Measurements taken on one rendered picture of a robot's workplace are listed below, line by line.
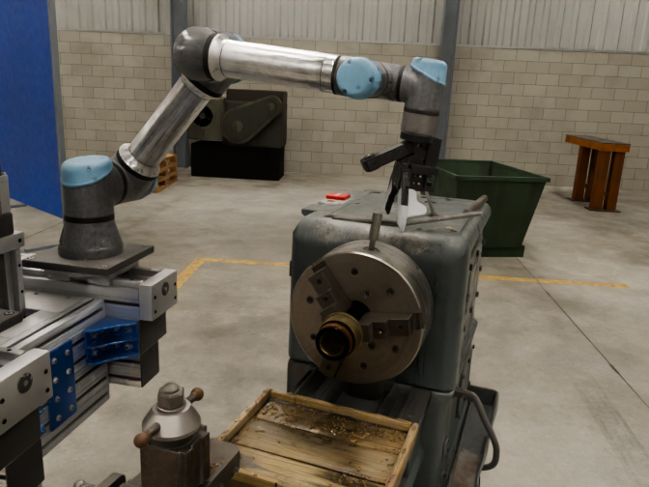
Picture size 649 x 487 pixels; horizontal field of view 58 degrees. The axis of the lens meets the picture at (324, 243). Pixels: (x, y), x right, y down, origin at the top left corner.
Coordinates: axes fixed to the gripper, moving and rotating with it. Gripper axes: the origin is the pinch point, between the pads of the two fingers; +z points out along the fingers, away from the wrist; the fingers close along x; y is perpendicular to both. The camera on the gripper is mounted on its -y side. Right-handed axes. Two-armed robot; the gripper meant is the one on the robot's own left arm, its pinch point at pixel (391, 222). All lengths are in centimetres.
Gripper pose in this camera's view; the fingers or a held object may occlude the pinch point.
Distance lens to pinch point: 131.0
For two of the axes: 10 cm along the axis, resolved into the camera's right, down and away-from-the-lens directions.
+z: -1.4, 9.5, 2.9
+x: -1.1, -3.1, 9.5
